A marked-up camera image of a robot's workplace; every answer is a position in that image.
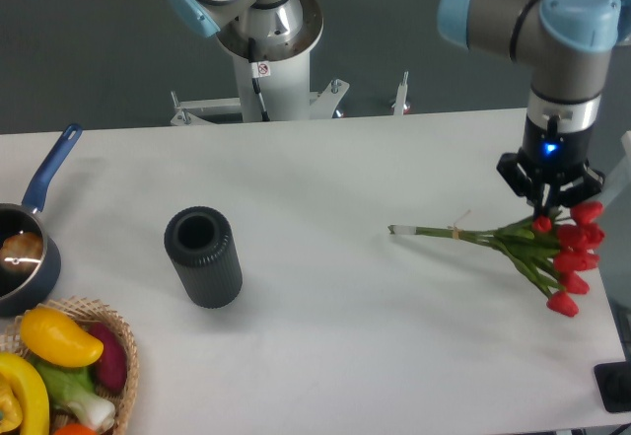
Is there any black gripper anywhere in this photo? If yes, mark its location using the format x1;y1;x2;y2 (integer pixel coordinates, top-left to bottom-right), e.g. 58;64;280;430
496;117;605;218

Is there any red tulip bouquet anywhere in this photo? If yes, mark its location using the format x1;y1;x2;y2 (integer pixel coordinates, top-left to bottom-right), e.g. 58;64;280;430
388;201;605;318

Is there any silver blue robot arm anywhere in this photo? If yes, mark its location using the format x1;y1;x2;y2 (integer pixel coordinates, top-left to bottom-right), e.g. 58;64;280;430
168;0;621;217

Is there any black device at edge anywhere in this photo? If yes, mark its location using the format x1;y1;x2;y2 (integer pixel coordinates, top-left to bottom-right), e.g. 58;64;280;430
594;361;630;413

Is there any dark grey ribbed vase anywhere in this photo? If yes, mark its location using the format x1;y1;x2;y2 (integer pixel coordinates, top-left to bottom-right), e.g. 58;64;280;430
164;206;243;309

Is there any purple sweet potato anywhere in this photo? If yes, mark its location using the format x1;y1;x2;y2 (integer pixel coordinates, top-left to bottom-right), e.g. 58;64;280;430
89;322;127;394

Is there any woven wicker basket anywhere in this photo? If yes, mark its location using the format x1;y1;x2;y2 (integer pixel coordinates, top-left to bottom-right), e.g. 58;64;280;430
1;296;139;435

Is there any yellow mango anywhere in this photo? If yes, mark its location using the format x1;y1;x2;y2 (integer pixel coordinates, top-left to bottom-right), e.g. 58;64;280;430
20;307;104;368

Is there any green white bok choy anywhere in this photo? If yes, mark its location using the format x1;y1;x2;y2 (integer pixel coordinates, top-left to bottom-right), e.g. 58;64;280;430
35;359;116;433

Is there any brown patty in pan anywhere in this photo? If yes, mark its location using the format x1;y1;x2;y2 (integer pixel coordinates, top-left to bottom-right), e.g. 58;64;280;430
1;232;43;275

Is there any orange fruit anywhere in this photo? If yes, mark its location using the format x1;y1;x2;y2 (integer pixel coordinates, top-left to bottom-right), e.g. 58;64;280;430
53;423;98;435

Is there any blue saucepan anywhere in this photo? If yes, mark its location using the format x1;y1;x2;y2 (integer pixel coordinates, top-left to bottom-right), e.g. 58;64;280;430
1;123;83;318

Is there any yellow bell pepper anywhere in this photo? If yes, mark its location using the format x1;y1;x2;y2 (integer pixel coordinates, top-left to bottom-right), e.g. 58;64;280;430
1;352;50;435

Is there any white stand foot bracket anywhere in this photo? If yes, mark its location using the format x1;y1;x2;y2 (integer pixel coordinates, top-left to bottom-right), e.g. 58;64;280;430
391;70;410;115

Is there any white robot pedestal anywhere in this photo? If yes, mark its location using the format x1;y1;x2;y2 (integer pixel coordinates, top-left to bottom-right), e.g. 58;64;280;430
172;0;350;126

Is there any black cable on pedestal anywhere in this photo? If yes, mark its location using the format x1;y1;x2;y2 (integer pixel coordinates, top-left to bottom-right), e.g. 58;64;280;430
246;36;271;122

